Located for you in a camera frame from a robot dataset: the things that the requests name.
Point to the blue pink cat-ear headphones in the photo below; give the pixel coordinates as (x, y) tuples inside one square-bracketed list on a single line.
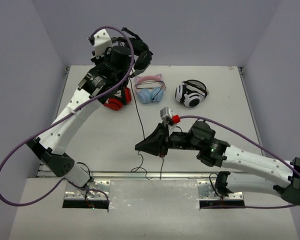
[(149, 88)]

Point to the metal base plate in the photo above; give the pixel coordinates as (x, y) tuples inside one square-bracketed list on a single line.
[(99, 190), (206, 192)]

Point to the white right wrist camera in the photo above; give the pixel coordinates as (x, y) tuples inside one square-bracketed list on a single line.
[(169, 119)]

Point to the black headset with microphone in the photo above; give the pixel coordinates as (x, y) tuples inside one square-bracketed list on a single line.
[(141, 50)]

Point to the red black headphones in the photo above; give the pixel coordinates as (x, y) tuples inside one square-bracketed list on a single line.
[(119, 100)]

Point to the aluminium table edge rail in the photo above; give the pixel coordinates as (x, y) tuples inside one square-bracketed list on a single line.
[(150, 175)]

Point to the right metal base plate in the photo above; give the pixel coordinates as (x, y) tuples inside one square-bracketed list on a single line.
[(206, 192)]

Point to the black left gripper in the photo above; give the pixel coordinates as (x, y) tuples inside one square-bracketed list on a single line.
[(125, 40)]

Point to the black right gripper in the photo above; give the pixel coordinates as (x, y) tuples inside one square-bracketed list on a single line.
[(158, 143)]

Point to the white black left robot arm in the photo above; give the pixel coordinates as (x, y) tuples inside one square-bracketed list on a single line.
[(92, 91)]

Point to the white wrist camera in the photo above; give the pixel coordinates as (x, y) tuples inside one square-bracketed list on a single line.
[(169, 119), (100, 41)]

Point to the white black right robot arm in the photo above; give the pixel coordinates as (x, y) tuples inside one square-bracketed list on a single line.
[(244, 171)]

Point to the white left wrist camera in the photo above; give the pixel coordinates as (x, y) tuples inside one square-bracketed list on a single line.
[(100, 41)]

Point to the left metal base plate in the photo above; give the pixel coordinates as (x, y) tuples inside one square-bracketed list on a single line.
[(99, 190)]

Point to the white black striped headphones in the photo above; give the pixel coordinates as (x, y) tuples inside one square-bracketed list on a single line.
[(190, 92)]

